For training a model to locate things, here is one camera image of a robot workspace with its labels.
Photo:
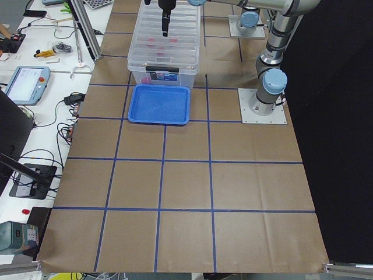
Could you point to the aluminium frame post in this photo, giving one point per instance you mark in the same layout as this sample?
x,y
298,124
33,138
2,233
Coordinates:
x,y
87,29

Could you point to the black monitor stand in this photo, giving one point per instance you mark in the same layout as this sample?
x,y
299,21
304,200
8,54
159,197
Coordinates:
x,y
32,181

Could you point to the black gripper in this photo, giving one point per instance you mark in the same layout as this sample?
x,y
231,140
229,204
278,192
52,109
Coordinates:
x,y
165,4

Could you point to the blue teach pendant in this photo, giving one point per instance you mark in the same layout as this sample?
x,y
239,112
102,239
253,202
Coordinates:
x,y
27,84

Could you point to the black power adapter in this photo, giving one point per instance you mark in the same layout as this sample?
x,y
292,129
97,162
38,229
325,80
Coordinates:
x,y
74,98

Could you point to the blue plastic tray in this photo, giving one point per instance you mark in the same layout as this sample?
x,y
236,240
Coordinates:
x,y
160,104

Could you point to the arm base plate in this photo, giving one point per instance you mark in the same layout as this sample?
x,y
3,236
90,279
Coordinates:
x,y
255,112
256,32

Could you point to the clear plastic box lid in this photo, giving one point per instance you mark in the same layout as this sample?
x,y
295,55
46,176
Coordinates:
x,y
184,26

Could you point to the black box latch handle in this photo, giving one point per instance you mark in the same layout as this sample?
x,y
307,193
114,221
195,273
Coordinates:
x,y
161,68

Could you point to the long metal rod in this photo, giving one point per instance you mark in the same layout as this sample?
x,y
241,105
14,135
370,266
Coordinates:
x,y
84,32

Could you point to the clear plastic storage box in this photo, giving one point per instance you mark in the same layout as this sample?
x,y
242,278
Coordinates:
x,y
185,77

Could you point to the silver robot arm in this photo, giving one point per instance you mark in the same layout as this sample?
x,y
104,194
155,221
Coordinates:
x,y
271,80

